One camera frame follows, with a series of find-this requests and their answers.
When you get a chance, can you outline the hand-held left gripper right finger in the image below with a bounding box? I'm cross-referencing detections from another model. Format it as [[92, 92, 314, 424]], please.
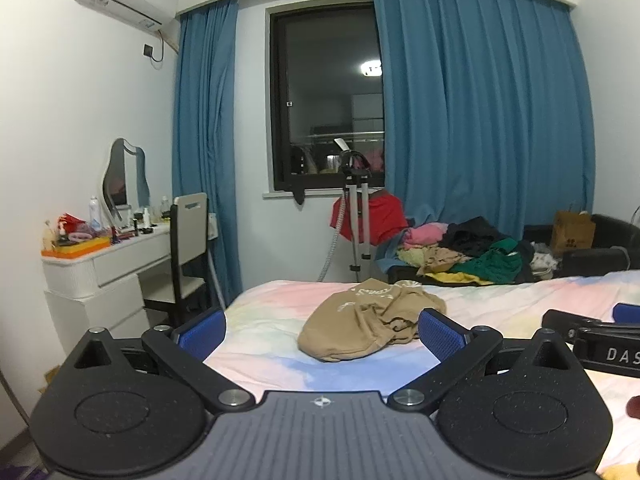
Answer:
[[388, 308, 582, 417]]

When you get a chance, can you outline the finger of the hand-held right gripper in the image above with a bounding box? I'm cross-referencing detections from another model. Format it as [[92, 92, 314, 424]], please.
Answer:
[[612, 302, 640, 325]]

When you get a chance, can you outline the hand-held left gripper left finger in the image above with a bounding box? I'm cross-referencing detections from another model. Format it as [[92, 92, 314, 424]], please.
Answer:
[[62, 307, 256, 414]]

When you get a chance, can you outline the tan printed t-shirt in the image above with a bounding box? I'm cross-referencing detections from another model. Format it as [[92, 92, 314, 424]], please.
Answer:
[[297, 280, 447, 363]]

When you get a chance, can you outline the bright yellow garment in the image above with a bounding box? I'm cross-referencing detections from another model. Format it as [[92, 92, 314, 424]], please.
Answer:
[[427, 271, 483, 287]]

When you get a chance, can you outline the brown and yellow plush toy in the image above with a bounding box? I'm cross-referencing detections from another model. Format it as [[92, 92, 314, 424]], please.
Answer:
[[597, 394, 640, 480]]

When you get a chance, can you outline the khaki garment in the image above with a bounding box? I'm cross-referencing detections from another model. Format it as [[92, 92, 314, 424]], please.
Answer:
[[417, 246, 473, 276]]

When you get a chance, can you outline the pastel tie-dye bedsheet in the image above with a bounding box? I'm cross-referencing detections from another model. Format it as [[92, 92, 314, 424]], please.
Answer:
[[202, 269, 640, 480]]

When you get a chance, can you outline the black sofa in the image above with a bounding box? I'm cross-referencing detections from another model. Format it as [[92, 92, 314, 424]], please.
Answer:
[[387, 214, 640, 287]]

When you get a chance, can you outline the green garment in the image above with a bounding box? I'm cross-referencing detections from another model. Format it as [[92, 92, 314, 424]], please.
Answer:
[[462, 237, 523, 286]]

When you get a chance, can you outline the blue cloth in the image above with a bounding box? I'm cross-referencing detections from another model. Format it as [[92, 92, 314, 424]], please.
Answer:
[[375, 242, 408, 273]]

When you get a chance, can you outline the brown cardboard box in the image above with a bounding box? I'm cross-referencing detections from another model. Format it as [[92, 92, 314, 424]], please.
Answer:
[[550, 210, 597, 253]]

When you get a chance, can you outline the white patterned garment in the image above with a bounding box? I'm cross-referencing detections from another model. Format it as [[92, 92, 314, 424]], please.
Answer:
[[530, 251, 557, 281]]

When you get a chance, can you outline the black garment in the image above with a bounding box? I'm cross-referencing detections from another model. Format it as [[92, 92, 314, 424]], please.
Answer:
[[440, 217, 506, 258]]

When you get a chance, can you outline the pink garment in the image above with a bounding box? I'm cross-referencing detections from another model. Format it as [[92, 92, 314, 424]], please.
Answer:
[[402, 222, 448, 251]]

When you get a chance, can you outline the black and white chair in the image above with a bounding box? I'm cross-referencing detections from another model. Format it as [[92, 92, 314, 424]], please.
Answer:
[[142, 192, 211, 328]]

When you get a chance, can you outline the white vanity desk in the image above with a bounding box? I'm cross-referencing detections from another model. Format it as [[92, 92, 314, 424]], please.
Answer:
[[41, 220, 173, 346]]

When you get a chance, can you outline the red garment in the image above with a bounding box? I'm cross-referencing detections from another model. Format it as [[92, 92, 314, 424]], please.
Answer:
[[329, 191, 408, 243]]

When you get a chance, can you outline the orange flat box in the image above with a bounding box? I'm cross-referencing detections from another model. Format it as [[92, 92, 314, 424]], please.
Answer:
[[41, 237, 111, 258]]

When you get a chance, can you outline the standing garment steamer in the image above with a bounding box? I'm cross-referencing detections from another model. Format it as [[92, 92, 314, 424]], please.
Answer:
[[317, 137, 373, 283]]

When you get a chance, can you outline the cluster of cosmetic bottles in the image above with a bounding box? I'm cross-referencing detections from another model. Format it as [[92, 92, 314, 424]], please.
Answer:
[[42, 195, 173, 248]]

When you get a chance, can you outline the red packaging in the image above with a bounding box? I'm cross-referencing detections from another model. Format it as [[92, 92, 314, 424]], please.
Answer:
[[59, 213, 92, 234]]

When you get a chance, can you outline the wavy vanity mirror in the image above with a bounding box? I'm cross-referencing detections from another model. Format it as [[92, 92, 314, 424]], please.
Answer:
[[101, 138, 151, 221]]

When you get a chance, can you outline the narrow blue curtain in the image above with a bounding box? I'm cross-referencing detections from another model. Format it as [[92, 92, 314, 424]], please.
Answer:
[[172, 0, 243, 306]]

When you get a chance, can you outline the wide blue curtain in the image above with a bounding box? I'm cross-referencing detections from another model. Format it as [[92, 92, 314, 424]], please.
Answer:
[[369, 0, 598, 261]]

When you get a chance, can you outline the dark framed window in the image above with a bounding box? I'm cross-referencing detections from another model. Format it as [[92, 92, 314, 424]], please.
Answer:
[[265, 2, 386, 198]]

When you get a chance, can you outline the white charging cable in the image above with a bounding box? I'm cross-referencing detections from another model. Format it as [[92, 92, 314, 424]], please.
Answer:
[[607, 244, 632, 270]]

